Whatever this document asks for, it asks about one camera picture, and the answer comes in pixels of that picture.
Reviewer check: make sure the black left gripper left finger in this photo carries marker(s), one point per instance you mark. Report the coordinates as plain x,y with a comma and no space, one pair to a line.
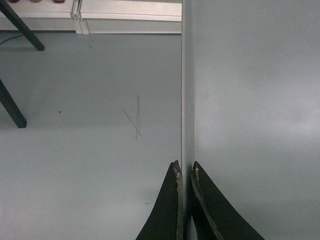
165,221

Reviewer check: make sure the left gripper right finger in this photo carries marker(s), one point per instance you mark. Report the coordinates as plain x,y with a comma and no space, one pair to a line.
213,215

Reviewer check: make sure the black table leg lower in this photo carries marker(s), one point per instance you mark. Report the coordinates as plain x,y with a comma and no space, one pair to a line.
11,107

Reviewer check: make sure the black table leg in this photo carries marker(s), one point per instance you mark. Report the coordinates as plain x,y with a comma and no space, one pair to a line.
11,15
11,107

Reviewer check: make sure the white shelf base plinth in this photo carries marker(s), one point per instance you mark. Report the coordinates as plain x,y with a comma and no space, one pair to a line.
101,16

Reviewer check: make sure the black table leg upper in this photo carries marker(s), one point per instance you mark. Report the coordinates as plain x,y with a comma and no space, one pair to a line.
11,15

